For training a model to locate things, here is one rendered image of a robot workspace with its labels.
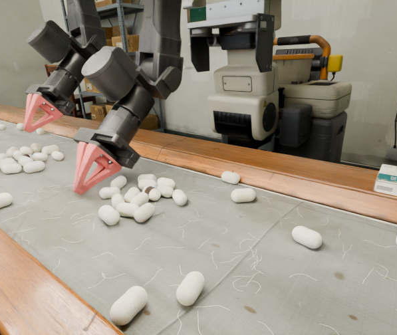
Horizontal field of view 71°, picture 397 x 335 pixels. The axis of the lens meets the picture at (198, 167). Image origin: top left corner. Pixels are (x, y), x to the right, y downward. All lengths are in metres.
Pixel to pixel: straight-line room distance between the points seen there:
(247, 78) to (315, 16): 1.47
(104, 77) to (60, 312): 0.32
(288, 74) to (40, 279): 1.16
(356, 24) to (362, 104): 0.53
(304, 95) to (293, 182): 0.79
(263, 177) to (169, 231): 0.19
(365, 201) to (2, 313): 0.41
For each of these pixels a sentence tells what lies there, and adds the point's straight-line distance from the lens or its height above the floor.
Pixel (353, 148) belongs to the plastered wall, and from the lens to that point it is 2.43.
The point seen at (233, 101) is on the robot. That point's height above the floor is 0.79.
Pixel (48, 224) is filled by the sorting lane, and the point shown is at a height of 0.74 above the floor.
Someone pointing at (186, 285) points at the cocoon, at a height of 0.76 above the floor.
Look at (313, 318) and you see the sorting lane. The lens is 0.28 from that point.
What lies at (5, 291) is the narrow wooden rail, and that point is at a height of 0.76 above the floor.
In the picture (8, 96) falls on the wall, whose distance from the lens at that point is 5.40.
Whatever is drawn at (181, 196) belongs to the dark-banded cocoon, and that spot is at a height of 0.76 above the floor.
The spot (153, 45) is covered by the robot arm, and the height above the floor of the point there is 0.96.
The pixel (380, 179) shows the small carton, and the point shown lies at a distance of 0.44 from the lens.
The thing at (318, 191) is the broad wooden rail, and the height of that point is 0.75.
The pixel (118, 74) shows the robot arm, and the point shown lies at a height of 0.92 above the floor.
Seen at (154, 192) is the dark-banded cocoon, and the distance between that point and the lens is 0.42.
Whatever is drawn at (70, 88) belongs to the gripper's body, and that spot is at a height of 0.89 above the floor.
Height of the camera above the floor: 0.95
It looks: 22 degrees down
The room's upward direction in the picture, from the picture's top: 3 degrees counter-clockwise
